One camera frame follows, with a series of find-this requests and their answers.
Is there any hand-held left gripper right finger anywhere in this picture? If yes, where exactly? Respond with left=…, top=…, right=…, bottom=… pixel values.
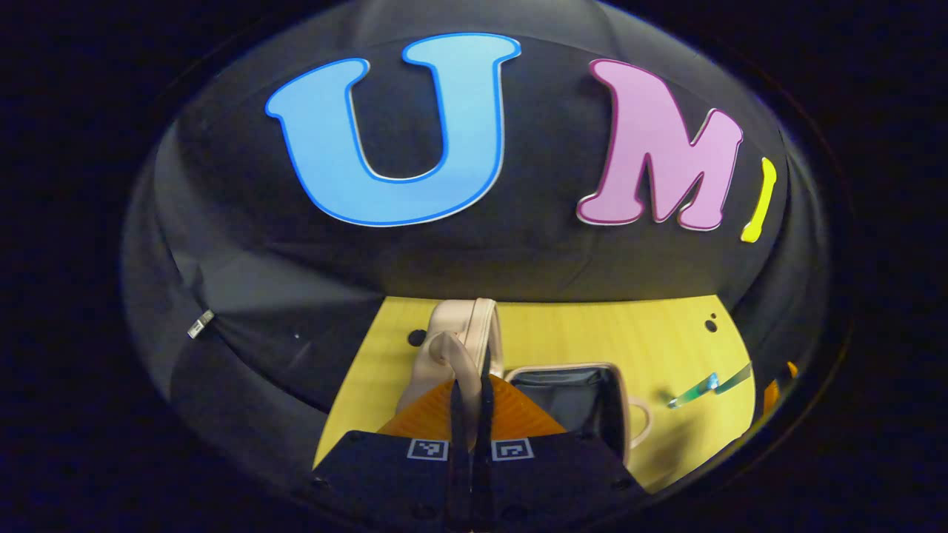
left=473, top=374, right=650, bottom=532

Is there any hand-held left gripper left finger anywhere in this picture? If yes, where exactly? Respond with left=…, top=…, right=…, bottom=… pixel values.
left=313, top=379, right=473, bottom=532

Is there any clear skin care sachet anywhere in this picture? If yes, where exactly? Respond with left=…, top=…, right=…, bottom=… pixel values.
left=666, top=362, right=754, bottom=410

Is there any pink hard-shell suitcase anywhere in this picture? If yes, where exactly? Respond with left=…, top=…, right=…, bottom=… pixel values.
left=395, top=298, right=654, bottom=469

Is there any black backdrop cloth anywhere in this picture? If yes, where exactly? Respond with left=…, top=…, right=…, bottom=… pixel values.
left=122, top=4, right=834, bottom=445

